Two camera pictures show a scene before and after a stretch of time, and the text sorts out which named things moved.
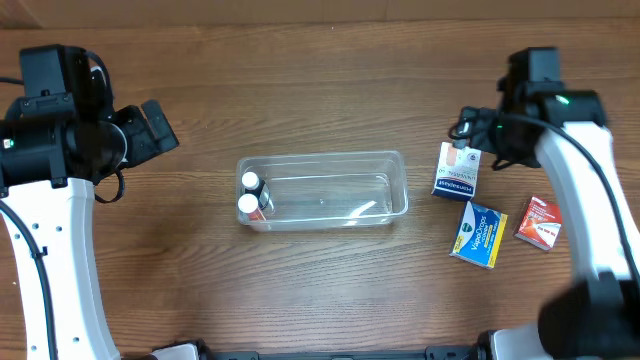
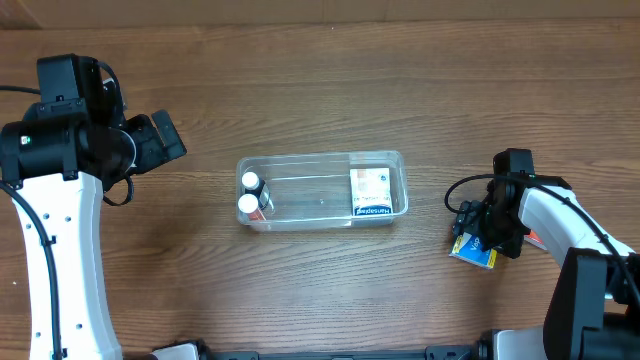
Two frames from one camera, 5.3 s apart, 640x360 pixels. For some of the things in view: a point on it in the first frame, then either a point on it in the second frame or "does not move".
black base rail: x=481 y=348 does not move
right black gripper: x=476 y=128 to x=480 y=226
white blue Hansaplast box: x=457 y=172 to x=371 y=192
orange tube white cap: x=248 y=204 does not move
